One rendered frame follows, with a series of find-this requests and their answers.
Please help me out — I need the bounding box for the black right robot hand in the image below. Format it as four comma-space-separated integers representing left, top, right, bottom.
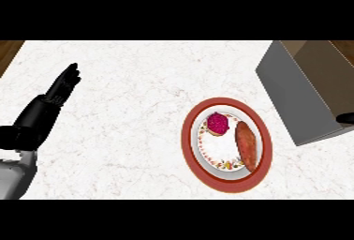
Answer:
334, 112, 354, 125

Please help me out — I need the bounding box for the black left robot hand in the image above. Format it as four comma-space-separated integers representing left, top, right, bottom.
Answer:
0, 62, 82, 152

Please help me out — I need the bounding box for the grey cardboard box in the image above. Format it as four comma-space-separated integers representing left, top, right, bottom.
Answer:
253, 40, 354, 147

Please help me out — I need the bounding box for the orange sweet potato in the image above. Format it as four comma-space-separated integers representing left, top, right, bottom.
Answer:
232, 121, 257, 173

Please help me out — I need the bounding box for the white floral plate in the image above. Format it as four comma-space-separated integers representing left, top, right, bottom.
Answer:
190, 108, 263, 181

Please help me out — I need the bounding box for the red oval placemat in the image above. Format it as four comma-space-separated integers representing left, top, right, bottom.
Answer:
179, 97, 274, 194

